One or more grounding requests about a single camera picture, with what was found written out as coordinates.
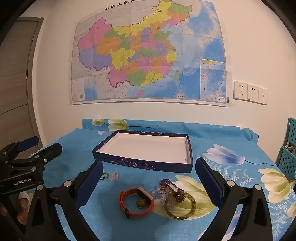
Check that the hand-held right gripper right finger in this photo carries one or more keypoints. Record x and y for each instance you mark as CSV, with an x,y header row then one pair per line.
x,y
208,176

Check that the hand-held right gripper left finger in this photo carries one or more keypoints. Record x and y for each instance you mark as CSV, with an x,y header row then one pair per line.
x,y
92,176

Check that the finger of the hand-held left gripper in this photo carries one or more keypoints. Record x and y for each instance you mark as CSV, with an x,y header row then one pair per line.
x,y
52,149
27,141

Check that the green jade bangle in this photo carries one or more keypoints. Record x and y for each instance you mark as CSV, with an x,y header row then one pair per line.
x,y
177,217

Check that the orange wrist watch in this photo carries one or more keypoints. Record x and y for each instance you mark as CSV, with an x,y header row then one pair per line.
x,y
145,193

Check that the yellow amber pendant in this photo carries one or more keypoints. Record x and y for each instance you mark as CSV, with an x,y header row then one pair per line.
x,y
141,204

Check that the dark blue shallow box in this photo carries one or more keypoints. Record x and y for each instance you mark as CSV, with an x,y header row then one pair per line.
x,y
143,146

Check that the person's left hand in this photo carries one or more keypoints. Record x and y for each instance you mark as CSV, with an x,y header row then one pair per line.
x,y
23,201

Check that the blue floral tablecloth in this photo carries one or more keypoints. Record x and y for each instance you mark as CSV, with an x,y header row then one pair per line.
x,y
231,143

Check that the grey wooden door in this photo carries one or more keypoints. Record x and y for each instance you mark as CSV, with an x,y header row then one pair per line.
x,y
13,81

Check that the teal perforated storage rack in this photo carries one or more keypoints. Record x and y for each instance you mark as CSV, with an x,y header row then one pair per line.
x,y
286,160

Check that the white wall socket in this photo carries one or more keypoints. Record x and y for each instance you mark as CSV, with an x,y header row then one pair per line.
x,y
240,90
252,92

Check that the white wall switch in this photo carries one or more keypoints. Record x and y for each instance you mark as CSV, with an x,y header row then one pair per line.
x,y
262,96

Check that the colourful wall map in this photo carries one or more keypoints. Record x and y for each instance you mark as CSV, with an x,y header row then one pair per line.
x,y
138,58

